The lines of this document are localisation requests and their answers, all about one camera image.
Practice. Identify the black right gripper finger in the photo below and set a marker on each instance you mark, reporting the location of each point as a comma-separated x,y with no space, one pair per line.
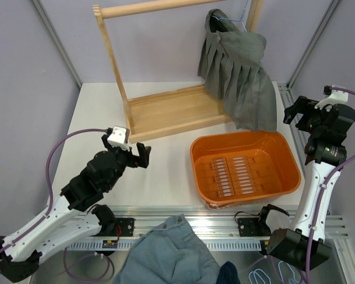
290,113
299,123

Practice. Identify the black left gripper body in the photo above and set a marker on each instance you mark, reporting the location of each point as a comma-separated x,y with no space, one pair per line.
125,158

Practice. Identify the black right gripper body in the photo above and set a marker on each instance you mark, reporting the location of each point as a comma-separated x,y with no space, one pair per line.
314,118

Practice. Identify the grey pleated skirt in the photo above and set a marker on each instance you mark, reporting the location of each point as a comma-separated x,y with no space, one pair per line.
231,66

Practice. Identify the light denim jacket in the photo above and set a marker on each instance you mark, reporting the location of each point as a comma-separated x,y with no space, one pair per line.
169,253

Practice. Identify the light blue grey-skirt hanger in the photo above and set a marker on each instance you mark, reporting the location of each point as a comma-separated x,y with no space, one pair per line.
240,20

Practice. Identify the dark blue denim garment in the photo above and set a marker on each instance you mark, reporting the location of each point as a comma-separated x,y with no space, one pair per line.
228,274

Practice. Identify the light blue skirt hanger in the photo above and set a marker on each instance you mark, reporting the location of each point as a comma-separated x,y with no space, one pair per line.
282,273

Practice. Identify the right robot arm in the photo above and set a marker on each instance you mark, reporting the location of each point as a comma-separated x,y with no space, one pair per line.
300,242

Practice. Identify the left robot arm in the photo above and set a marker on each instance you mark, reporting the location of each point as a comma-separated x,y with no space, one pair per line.
74,214

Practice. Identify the wooden clothes rack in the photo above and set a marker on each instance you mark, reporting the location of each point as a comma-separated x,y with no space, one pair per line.
167,113

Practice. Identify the orange plastic basket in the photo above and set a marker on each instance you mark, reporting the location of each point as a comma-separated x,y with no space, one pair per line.
243,168

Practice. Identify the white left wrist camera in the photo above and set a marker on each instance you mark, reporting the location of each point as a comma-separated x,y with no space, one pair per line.
116,137

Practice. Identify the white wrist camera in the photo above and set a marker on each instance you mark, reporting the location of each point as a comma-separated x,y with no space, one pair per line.
116,137
334,95

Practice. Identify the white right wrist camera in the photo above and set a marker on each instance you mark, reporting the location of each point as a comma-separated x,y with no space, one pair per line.
334,95

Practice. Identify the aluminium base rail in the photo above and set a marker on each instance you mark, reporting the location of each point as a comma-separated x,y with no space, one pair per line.
220,230

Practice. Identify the aluminium corner post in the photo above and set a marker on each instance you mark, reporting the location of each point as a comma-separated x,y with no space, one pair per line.
323,24
55,40

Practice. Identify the left aluminium corner post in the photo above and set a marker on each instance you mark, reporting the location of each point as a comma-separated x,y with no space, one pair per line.
55,40

